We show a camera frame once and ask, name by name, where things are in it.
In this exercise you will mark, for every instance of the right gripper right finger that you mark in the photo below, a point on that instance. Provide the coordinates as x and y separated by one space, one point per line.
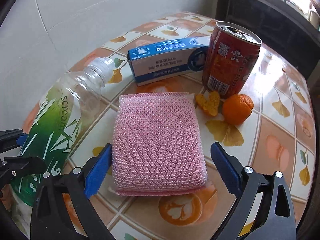
263 208

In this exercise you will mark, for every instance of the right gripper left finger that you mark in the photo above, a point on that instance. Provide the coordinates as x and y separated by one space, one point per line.
50 218

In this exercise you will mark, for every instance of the green label plastic bottle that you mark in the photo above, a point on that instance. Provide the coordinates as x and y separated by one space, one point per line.
68 108

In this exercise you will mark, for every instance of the orange tangerine peel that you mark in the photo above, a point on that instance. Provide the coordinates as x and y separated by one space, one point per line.
237 108

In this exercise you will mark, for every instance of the pink scrub sponge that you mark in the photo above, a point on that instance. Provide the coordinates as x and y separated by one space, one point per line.
156 147

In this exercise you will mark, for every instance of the red drink can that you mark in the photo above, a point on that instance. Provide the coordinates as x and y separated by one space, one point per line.
232 53

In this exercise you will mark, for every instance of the blue toothpaste box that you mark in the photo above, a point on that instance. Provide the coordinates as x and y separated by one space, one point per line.
157 61

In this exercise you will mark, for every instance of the patterned tablecloth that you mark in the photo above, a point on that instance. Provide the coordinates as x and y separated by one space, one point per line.
279 135

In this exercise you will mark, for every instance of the small orange peel piece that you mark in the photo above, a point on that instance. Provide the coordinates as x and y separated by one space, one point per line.
210 104

